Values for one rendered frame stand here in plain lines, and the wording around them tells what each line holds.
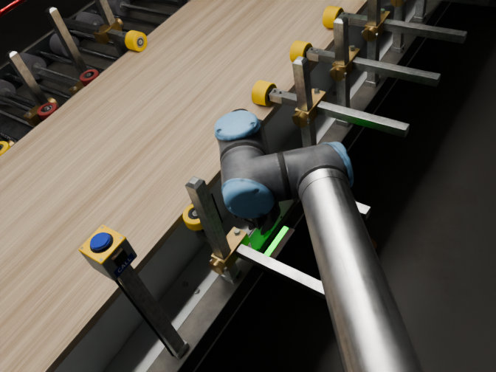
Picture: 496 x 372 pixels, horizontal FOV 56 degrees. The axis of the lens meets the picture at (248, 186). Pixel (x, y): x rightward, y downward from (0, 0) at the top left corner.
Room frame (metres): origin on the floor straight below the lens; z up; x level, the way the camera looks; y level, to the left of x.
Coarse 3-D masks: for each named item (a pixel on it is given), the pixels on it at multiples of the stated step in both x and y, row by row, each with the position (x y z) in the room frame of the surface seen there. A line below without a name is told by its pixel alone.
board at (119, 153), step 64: (192, 0) 2.18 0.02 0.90; (256, 0) 2.01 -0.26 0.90; (320, 0) 1.86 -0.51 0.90; (128, 64) 1.77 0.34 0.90; (192, 64) 1.64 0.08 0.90; (256, 64) 1.53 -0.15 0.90; (64, 128) 1.46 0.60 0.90; (128, 128) 1.35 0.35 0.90; (192, 128) 1.26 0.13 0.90; (0, 192) 1.20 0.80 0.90; (64, 192) 1.12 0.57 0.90; (128, 192) 1.04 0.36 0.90; (0, 256) 0.93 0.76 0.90; (64, 256) 0.86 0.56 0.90; (0, 320) 0.71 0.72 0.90; (64, 320) 0.65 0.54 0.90
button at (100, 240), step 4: (100, 232) 0.61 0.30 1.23; (104, 232) 0.61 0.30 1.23; (96, 236) 0.61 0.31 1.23; (100, 236) 0.60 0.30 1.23; (104, 236) 0.60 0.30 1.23; (108, 236) 0.60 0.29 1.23; (92, 240) 0.60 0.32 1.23; (96, 240) 0.60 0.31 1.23; (100, 240) 0.59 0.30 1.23; (104, 240) 0.59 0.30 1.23; (108, 240) 0.59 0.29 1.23; (92, 244) 0.59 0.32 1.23; (96, 244) 0.59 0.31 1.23; (100, 244) 0.58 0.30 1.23; (104, 244) 0.58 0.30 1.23; (108, 244) 0.58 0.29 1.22; (92, 248) 0.58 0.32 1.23; (96, 248) 0.58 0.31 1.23; (100, 248) 0.58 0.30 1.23; (104, 248) 0.58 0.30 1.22
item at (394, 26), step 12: (348, 24) 1.57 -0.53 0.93; (360, 24) 1.54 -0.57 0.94; (384, 24) 1.47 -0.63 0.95; (396, 24) 1.44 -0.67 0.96; (408, 24) 1.42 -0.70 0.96; (420, 24) 1.40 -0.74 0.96; (420, 36) 1.38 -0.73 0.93; (432, 36) 1.35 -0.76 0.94; (444, 36) 1.32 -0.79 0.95; (456, 36) 1.29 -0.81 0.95
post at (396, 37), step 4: (404, 4) 1.64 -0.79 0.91; (396, 8) 1.64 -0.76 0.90; (400, 8) 1.63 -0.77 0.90; (404, 8) 1.64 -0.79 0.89; (396, 12) 1.64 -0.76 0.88; (400, 12) 1.63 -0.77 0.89; (404, 12) 1.64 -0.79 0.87; (396, 16) 1.64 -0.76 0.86; (400, 16) 1.63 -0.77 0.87; (404, 16) 1.65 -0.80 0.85; (396, 20) 1.64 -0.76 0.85; (400, 20) 1.63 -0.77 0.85; (404, 20) 1.65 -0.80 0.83; (396, 32) 1.64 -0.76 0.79; (396, 36) 1.64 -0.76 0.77; (400, 36) 1.63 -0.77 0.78; (396, 40) 1.64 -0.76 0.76; (400, 40) 1.63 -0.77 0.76; (396, 44) 1.64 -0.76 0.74; (400, 44) 1.63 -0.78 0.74
